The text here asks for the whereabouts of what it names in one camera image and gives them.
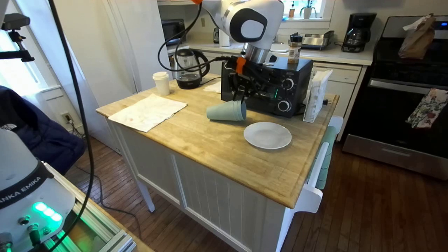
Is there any white plate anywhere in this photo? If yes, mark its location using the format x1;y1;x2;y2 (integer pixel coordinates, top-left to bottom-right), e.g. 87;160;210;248
243;121;293;150

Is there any black coffee maker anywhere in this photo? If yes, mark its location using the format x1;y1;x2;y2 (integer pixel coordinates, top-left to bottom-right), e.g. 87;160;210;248
341;13;378;53

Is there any thin black floor cable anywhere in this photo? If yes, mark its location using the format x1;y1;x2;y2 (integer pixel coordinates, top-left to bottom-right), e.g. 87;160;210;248
74;164;144;240

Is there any white paper towel sheet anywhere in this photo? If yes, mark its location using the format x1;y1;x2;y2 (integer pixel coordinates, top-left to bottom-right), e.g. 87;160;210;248
108;93;188;133

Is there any white paper towel roll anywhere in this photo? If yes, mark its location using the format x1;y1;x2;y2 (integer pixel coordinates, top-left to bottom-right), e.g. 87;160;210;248
218;28;231;48

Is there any black kitchen stove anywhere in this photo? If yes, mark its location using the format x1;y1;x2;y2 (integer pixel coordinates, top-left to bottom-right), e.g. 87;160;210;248
342;15;448;181

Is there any white paper cup with lid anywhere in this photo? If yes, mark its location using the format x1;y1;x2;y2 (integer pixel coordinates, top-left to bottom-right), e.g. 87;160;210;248
153;71;171;96

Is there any white vase with plant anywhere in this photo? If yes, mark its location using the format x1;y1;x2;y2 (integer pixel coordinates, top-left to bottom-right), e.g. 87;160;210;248
300;0;317;20

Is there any black toaster oven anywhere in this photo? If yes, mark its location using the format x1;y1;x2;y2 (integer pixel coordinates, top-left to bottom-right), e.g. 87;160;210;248
221;56;314;119

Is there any teal hanging towel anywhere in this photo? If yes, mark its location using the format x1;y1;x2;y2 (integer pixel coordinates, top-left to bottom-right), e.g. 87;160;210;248
307;126;337;190

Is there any camera on mount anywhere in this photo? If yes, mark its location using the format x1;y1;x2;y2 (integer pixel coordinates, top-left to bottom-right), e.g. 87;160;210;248
0;13;35;63

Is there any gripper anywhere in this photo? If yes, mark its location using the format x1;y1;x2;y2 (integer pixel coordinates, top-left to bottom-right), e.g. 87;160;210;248
227;59;268;105

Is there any brown paper bag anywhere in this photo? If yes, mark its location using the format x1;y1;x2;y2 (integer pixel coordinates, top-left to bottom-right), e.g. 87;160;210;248
398;14;436;60

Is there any dark blue jacket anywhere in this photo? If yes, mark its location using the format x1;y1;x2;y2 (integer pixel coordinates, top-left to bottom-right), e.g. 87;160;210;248
0;85;86;175

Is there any white napkin pack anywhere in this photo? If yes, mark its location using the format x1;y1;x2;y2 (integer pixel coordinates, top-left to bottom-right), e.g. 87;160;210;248
303;69;333;123

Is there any silver dish rack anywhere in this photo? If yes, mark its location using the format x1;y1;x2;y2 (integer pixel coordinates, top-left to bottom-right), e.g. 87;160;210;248
300;30;335;50

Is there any small white napkin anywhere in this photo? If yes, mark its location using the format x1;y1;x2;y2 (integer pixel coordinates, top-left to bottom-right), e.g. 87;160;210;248
203;81;222;94

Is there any spice bottle with black cap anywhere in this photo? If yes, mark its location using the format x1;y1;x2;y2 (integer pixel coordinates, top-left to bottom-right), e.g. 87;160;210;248
288;33;303;65

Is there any window with sill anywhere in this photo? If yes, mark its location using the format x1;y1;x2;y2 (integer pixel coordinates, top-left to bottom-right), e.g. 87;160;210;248
279;0;331;29

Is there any light teal plastic cup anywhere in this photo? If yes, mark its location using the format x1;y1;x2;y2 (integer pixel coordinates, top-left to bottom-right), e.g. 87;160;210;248
206;101;242;121

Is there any black microwave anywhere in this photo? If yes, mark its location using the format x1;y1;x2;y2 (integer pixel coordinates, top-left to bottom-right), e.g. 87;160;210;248
161;19;187;46

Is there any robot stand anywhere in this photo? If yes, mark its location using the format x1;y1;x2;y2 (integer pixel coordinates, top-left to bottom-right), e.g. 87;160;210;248
41;162;155;252

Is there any glass electric kettle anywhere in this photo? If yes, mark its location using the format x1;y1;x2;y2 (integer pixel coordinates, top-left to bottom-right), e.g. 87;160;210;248
174;48;211;90

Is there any floral dish towel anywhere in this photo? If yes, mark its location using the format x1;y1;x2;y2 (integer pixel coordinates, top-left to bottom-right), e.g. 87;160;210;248
406;88;448;129

